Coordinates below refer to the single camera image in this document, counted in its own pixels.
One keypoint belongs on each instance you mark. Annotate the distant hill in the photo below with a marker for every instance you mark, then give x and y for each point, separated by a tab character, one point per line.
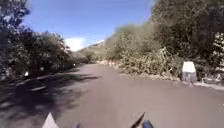
91	50

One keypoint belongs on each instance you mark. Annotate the grey asphalt road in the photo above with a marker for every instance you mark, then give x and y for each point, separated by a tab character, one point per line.
113	96

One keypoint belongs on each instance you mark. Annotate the robot's own part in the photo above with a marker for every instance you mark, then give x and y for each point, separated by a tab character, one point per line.
50	122
140	120

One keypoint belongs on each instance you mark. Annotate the row of trees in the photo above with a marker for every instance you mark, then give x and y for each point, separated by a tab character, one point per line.
36	53
173	36

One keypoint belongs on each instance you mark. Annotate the pale concrete kerb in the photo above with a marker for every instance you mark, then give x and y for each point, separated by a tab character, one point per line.
210	85

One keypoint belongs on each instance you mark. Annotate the white and grey marker post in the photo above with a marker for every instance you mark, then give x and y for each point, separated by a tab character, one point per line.
189	71

